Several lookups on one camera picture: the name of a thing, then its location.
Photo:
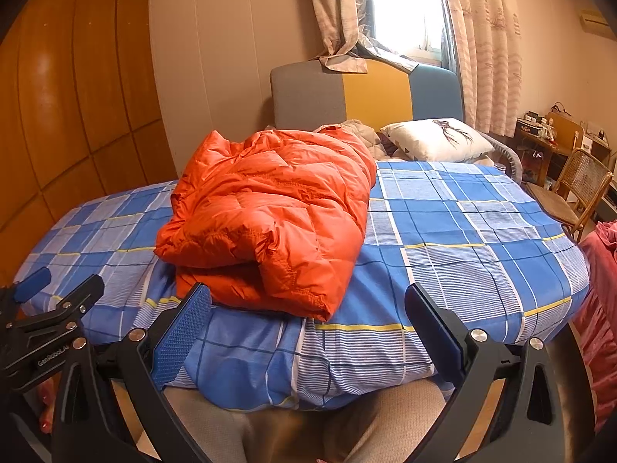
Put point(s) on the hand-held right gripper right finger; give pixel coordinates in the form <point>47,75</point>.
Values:
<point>436,333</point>

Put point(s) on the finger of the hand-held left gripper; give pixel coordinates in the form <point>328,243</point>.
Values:
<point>79,296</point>
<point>33,282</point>

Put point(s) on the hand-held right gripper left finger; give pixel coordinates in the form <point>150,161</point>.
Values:
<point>183,333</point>

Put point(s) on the orange down jacket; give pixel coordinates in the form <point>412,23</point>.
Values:
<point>270,202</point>

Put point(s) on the person's left hand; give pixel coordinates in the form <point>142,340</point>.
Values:
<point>46,424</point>

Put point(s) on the person's legs in beige pants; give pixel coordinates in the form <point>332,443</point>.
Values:
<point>217,424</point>

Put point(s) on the blue plaid bedsheet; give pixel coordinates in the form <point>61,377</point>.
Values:
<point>458,231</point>

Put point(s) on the pink cloth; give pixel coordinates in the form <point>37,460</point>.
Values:
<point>602,299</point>

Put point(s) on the grey baby crib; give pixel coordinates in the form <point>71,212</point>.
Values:
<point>506,154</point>

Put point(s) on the white printed pillow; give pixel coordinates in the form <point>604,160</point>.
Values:
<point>434,137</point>

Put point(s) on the wooden wardrobe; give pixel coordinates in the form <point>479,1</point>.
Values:
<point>72,82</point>

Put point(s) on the beige quilted jacket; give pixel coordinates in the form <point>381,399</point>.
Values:
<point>369,137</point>

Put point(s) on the cluttered wooden desk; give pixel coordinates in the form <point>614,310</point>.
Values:
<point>535,144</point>

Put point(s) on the rattan wooden chair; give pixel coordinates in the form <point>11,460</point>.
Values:
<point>585,173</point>

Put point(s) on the grey yellow blue headboard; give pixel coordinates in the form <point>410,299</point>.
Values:
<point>308,91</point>

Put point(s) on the hanging patterned curtain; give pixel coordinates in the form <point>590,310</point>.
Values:
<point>487,33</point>

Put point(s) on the window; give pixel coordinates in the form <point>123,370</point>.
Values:
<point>405,5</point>

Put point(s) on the knotted patterned curtain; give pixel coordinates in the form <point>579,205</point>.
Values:
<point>337,5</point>

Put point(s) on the wall air conditioner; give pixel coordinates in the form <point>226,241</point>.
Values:
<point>595,21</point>

